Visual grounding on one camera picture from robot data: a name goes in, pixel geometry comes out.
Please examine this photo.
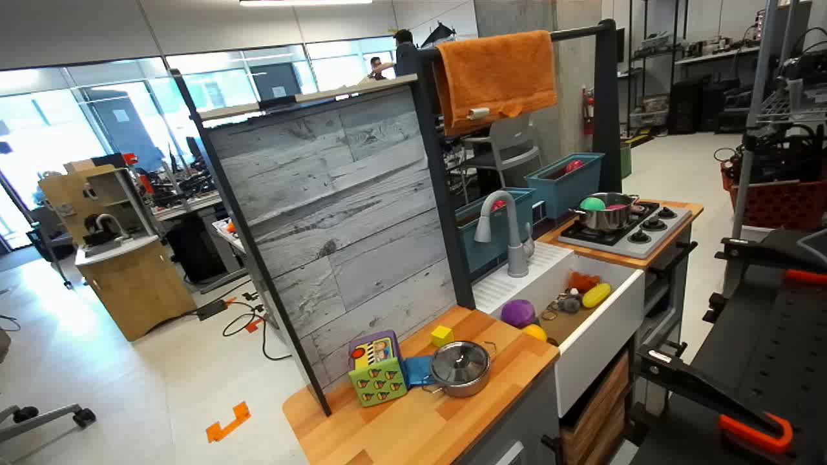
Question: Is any purple round plush toy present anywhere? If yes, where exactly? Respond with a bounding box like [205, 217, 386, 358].
[499, 296, 541, 331]

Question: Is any grey toy faucet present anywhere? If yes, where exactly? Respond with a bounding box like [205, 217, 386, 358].
[473, 189, 539, 282]

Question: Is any small silver pot with lid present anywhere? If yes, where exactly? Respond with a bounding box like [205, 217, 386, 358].
[430, 339, 497, 401]

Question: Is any grey mouse toy with rings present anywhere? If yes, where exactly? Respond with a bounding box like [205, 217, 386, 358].
[554, 288, 586, 317]

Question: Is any wooden countertop beside sink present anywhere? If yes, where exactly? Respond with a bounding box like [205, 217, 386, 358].
[283, 305, 563, 465]

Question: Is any yellow corn cob toy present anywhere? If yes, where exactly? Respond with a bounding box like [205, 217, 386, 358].
[580, 282, 616, 312]

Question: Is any white toy sink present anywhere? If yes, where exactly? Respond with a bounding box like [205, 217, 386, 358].
[470, 242, 648, 417]

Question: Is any grey toy stove top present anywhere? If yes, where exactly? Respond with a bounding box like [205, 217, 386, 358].
[558, 199, 698, 260]

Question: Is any wooden drawer under sink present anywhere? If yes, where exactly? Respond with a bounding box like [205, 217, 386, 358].
[555, 348, 639, 465]

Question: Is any grey wood-look back panel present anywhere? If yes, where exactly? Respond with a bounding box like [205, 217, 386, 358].
[194, 75, 461, 417]

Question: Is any teal plastic bin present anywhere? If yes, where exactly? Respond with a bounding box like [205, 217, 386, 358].
[456, 185, 539, 278]
[522, 149, 608, 222]

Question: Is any blue cloth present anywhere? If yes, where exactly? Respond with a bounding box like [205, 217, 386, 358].
[400, 354, 438, 389]

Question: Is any colourful green activity cube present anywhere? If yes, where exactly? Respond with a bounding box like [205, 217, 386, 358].
[347, 328, 412, 410]

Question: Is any person in background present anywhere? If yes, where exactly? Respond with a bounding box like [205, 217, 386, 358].
[362, 53, 394, 85]

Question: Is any orange towel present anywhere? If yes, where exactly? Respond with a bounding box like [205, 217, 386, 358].
[433, 29, 561, 138]

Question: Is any dark computer monitor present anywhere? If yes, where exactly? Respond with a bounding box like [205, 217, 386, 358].
[248, 60, 306, 105]

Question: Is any red fire extinguisher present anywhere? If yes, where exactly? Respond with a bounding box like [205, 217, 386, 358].
[580, 83, 599, 137]

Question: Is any wooden cabinet with house shape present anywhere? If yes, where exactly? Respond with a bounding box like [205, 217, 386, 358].
[37, 158, 199, 344]

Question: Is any red perforated crate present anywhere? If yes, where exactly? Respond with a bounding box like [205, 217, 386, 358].
[721, 158, 827, 234]

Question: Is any black backpack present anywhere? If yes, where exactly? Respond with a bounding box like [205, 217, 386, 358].
[743, 122, 827, 185]

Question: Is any black office chair base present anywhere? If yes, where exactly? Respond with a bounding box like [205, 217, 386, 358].
[0, 401, 98, 447]

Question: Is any black metal frame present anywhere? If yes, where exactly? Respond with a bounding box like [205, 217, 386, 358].
[412, 18, 627, 312]

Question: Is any black cable on floor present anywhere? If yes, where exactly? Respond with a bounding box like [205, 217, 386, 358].
[221, 291, 298, 363]

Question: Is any silver pot with loop handles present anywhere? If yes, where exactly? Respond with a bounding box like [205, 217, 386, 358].
[576, 189, 642, 234]

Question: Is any orange-handled black clamp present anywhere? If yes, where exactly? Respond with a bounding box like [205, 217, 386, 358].
[639, 346, 798, 459]

